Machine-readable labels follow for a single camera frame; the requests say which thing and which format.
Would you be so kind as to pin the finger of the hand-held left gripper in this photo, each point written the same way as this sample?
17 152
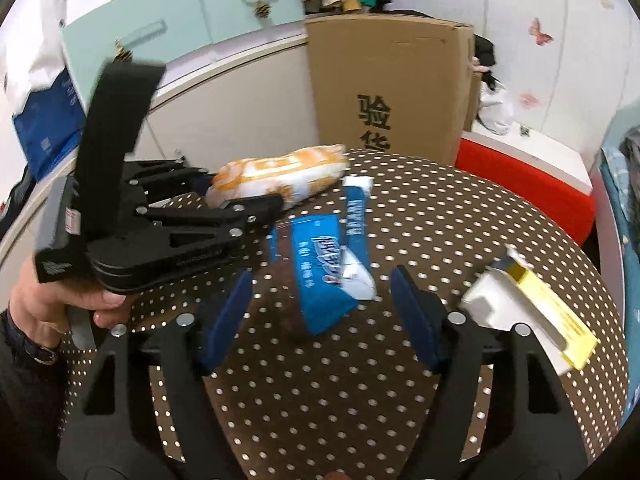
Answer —
210 220
165 180

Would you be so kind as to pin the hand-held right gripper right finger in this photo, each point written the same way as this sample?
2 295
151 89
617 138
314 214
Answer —
415 315

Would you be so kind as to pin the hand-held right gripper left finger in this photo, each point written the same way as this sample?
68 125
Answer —
225 320

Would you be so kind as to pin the orange white snack packet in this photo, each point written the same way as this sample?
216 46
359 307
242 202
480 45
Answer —
270 175

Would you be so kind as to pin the large blue snack packet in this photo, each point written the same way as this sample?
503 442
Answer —
310 270

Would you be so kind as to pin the person's left hand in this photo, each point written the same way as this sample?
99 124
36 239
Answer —
35 300

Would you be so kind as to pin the blue shopping bag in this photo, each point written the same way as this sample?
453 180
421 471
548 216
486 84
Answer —
45 120

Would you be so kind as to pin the white cabinet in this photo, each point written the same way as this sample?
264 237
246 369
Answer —
225 110

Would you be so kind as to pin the striped round drawer knob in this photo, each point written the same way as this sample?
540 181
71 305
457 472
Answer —
123 51
262 8

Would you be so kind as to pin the round dotted table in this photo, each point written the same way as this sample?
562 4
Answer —
450 210

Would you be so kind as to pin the white yellow cardboard carton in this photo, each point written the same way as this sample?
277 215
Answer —
530 305

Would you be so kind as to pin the blue white wrapper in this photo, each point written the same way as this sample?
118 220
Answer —
357 210

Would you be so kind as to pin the white hanging bag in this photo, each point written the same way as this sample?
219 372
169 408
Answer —
35 45

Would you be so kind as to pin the red box with white lid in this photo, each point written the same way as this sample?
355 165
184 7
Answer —
525 185

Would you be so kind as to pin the teal drawer unit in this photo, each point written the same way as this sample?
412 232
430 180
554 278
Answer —
215 5

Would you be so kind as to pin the white plastic bag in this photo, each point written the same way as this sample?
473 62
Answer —
495 110

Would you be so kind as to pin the large cardboard box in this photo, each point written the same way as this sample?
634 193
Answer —
390 70

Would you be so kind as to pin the blue plaid bedsheet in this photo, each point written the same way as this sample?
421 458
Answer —
622 200

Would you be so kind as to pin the faint pink butterfly sticker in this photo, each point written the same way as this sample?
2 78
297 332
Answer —
530 100

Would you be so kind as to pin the grey blanket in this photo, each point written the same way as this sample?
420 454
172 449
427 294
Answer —
632 147

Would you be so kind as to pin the white wardrobe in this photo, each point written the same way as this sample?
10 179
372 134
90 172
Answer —
550 75

